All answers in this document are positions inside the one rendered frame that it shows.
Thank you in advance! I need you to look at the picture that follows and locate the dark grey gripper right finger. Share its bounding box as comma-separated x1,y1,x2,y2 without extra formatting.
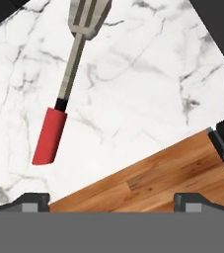
173,192,224,213

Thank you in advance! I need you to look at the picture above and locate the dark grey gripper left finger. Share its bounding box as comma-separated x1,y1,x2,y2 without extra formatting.
0,192,51,213

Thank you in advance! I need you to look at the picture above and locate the red-handled grey slotted spatula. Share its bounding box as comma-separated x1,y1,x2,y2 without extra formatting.
32,0,113,166

